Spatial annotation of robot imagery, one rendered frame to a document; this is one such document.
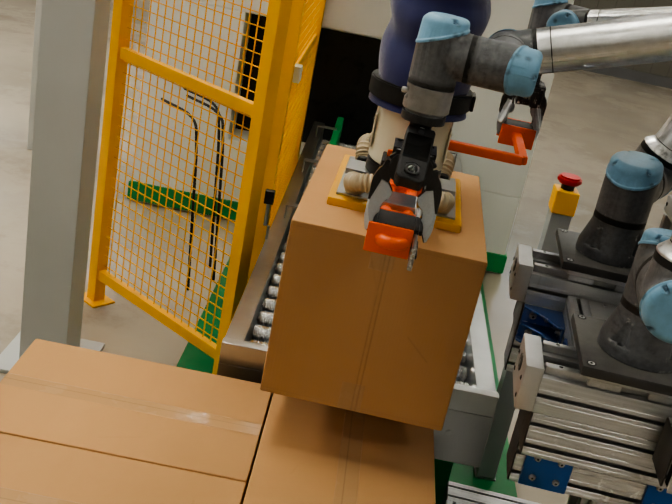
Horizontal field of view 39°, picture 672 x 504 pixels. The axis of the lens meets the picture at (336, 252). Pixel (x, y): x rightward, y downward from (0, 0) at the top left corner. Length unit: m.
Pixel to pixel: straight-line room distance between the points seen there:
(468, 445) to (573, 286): 0.53
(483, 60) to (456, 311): 0.64
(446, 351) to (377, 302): 0.18
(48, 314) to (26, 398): 1.08
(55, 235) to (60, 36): 0.63
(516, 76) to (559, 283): 0.82
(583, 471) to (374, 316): 0.50
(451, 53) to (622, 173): 0.77
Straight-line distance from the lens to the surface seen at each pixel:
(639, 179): 2.15
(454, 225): 2.02
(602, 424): 1.79
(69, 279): 3.20
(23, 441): 2.09
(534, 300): 2.21
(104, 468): 2.02
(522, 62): 1.48
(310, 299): 1.96
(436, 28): 1.47
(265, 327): 2.61
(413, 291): 1.93
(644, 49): 1.60
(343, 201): 2.02
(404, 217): 1.58
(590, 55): 1.60
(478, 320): 2.82
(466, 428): 2.45
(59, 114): 3.03
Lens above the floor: 1.74
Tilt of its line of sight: 22 degrees down
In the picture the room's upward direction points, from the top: 11 degrees clockwise
